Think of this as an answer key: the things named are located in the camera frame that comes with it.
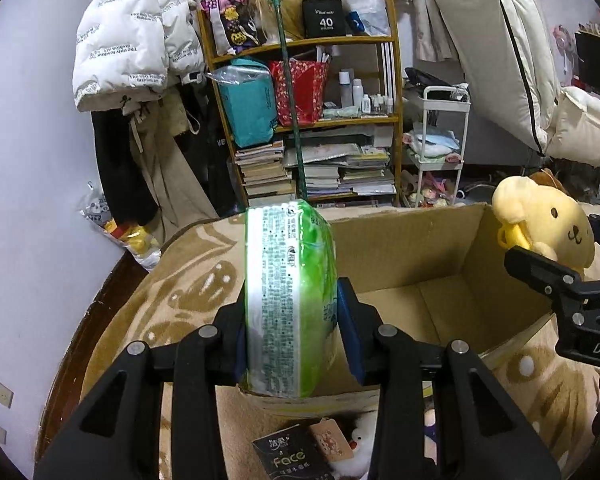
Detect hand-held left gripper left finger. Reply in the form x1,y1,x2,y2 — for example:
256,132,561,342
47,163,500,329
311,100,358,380
34,287,248,480

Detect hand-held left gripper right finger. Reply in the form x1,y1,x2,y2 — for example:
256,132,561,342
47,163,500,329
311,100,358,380
336,277,563,480

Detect green tissue pack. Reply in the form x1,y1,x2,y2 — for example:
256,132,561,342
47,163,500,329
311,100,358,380
243,199,341,400

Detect yellow plush dog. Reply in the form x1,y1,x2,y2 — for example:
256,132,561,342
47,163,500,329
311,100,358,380
491,170,596,281

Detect printed cardboard box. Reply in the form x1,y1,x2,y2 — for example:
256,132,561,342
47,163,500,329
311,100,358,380
237,201,558,418

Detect white plush duck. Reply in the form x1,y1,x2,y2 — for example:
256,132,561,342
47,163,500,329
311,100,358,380
309,407,438,480

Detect black tissue pack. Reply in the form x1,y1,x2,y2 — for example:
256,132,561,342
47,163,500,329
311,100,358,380
252,424,331,480

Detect brown printed blanket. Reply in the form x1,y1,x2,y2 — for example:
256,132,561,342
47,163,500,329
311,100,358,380
80,205,600,480

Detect white padded cushion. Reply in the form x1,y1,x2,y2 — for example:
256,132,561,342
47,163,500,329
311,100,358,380
545,85,600,168

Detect plastic bag of toys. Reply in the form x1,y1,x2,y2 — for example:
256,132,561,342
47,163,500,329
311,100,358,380
80,187,163,271

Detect folded clothes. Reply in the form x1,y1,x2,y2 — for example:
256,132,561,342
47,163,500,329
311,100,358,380
404,127,463,161

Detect stack of magazines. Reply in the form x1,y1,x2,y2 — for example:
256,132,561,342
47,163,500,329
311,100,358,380
282,142,398,196

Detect stack of books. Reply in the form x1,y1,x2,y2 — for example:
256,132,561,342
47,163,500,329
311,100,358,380
234,140,298,201

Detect beige trench coat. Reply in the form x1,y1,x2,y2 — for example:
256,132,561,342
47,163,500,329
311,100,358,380
125,85,221,241

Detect white utility cart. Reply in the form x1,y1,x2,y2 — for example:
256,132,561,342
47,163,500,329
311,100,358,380
405,85,471,206

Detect black garment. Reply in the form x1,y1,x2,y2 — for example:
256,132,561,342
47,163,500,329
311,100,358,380
91,105,161,226

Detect black bag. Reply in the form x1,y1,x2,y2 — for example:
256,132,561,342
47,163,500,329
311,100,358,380
404,66,468,101

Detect teal bag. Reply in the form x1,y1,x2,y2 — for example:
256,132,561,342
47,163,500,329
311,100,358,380
217,57,279,148

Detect red gift bag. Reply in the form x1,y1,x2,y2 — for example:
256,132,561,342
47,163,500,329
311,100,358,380
269,59,331,127

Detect green pole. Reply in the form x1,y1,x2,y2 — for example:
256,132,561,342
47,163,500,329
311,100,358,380
267,0,308,201

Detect cream hanging coat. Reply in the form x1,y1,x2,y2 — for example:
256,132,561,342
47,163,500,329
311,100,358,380
410,0,461,61

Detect wooden shelf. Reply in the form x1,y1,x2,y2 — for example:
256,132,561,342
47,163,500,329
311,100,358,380
196,0,403,208

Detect black box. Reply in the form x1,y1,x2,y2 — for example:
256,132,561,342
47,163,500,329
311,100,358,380
301,0,345,39

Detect white puffer jacket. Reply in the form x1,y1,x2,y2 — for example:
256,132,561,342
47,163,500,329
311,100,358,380
72,0,206,113

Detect colourful printed bag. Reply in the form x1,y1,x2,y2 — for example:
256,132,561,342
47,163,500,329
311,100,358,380
200,0,261,56

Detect blond wig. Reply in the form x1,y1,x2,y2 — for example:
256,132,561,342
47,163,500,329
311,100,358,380
250,0,306,43

